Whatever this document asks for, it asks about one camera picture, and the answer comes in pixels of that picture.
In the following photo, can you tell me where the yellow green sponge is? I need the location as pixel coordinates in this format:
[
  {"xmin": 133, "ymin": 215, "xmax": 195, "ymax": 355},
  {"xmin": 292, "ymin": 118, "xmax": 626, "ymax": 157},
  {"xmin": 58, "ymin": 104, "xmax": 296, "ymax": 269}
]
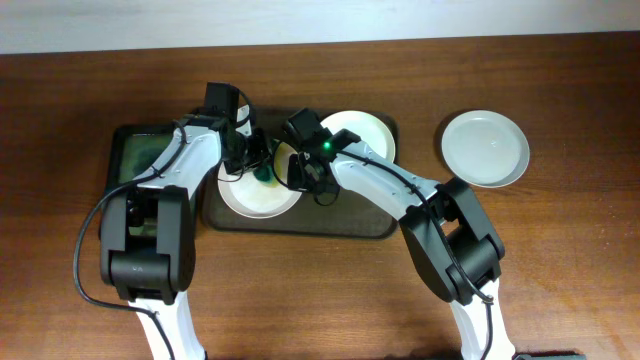
[{"xmin": 253, "ymin": 140, "xmax": 284, "ymax": 187}]

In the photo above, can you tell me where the pink plate with green stain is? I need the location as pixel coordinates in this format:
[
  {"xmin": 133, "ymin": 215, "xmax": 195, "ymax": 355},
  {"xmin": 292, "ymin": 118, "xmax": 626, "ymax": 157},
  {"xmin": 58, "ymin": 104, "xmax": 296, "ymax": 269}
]
[{"xmin": 217, "ymin": 143, "xmax": 302, "ymax": 219}]

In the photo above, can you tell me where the light grey plate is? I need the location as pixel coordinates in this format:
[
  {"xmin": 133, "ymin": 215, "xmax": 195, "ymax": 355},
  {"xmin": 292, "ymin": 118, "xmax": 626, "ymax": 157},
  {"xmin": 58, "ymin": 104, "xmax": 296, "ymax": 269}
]
[{"xmin": 440, "ymin": 110, "xmax": 531, "ymax": 188}]

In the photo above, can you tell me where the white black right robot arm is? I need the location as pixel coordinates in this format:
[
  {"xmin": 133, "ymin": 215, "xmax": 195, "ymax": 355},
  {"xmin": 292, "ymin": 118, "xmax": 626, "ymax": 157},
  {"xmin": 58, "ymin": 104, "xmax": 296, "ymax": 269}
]
[{"xmin": 286, "ymin": 128, "xmax": 515, "ymax": 359}]

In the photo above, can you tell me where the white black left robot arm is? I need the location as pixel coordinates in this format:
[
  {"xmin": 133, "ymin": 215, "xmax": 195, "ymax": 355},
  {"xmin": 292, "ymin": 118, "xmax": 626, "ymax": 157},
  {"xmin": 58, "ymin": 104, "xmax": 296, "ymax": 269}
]
[{"xmin": 100, "ymin": 110, "xmax": 266, "ymax": 359}]

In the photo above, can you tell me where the dark brown serving tray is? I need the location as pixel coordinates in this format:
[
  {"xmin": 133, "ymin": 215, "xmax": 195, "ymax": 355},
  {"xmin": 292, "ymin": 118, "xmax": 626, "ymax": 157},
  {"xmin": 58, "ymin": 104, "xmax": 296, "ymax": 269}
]
[{"xmin": 201, "ymin": 106, "xmax": 400, "ymax": 240}]

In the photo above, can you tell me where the black water tray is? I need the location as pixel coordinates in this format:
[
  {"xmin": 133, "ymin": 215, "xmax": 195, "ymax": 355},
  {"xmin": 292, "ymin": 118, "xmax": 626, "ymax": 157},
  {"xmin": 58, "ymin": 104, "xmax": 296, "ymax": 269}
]
[{"xmin": 104, "ymin": 124, "xmax": 175, "ymax": 238}]

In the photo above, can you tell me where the cream plate with green stain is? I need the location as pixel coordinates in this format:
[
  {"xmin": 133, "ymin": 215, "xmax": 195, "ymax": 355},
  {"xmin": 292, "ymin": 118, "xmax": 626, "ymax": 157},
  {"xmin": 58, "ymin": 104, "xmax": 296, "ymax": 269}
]
[{"xmin": 321, "ymin": 110, "xmax": 396, "ymax": 162}]

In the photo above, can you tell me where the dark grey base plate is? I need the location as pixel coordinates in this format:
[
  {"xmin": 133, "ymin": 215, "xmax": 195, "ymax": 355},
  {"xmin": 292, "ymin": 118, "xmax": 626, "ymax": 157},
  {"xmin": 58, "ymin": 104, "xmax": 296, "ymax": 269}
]
[{"xmin": 513, "ymin": 352, "xmax": 587, "ymax": 360}]

